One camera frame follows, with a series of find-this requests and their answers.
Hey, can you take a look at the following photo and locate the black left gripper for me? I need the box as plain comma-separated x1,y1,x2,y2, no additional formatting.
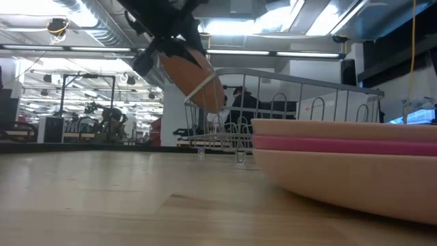
128,15,206,78

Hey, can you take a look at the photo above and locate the grey wire dish rack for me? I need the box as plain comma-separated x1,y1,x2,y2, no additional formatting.
182,67,386,167

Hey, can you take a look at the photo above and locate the yellow cable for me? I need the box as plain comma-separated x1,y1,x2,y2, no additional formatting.
404,0,418,124

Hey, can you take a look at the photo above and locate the person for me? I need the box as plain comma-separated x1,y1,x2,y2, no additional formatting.
225,85,269,135

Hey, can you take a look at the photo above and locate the black aluminium table frame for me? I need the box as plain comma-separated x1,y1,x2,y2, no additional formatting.
0,141,253,154

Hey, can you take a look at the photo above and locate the translucent plastic cutlery caddy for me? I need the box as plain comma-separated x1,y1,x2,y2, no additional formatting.
296,90,382,123

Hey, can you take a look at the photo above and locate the black wall speaker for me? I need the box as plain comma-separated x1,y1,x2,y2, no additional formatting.
340,58,358,87

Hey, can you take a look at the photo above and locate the black background rig frame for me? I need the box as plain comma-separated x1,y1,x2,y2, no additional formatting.
58,72,117,143

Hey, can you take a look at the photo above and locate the magenta plastic plate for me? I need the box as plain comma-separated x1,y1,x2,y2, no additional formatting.
251,135,437,157

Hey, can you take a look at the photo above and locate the long ceiling light bar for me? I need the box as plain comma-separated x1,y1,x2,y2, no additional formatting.
206,49,342,58
1,44,134,53

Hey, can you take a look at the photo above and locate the white and black cabinet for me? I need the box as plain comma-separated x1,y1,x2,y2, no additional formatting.
36,115,66,144

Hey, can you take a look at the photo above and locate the black ceiling camera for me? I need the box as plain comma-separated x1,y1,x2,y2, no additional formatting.
46,17,70,45

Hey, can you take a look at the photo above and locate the orange-brown plastic plate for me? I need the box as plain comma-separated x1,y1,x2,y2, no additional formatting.
158,46,226,115

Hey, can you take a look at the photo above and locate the red bin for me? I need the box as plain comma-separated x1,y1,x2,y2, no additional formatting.
150,118,162,147

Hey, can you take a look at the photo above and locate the peach plastic plate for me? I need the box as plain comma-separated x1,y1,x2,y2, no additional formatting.
251,118,437,144
252,148,437,226

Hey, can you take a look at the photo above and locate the black background robot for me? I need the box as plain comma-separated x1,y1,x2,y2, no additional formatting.
83,100,129,141

